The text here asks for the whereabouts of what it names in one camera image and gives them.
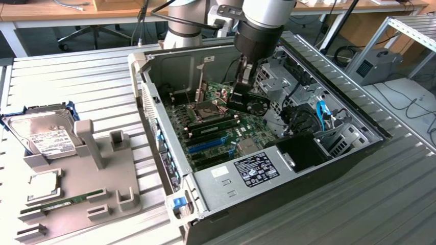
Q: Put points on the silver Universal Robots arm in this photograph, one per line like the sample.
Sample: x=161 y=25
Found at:
x=259 y=10

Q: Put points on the open grey PC case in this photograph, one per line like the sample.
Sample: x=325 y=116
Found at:
x=238 y=204

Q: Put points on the silver disk bay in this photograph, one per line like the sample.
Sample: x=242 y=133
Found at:
x=345 y=137

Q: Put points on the black plastic air duct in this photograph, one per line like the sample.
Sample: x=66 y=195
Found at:
x=303 y=153

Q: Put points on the grey parts rack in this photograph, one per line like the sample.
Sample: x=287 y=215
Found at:
x=78 y=194

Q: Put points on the CPU socket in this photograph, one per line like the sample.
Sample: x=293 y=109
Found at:
x=206 y=111

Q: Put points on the office chair base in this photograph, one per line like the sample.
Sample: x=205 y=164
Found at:
x=93 y=34

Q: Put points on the silver power supply with label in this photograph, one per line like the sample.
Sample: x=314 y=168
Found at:
x=246 y=183

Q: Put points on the green motherboard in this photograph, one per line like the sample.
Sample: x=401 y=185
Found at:
x=218 y=145

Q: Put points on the grey control box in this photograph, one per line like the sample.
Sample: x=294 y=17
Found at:
x=375 y=66

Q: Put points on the wooden desk with white frame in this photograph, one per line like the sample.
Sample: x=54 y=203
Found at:
x=69 y=12

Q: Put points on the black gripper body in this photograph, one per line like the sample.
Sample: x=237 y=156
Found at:
x=257 y=38

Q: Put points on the blue case latch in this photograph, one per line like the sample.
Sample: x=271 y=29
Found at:
x=177 y=203

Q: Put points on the hard disk in blue carrier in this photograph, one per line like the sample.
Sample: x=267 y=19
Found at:
x=41 y=132

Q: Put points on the green RAM stick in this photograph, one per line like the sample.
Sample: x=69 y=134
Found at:
x=62 y=202

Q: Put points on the installed RAM stick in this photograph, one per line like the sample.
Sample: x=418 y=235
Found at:
x=213 y=126

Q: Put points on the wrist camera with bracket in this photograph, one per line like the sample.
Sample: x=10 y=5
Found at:
x=222 y=20

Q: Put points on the silver CPU chip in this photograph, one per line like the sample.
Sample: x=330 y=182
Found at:
x=43 y=186

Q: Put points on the graphics card with black fan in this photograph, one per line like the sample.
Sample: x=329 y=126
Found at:
x=257 y=106

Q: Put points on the blue expansion slot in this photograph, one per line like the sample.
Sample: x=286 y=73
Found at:
x=205 y=146

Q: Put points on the aluminium frame table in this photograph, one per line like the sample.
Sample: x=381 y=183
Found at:
x=409 y=28

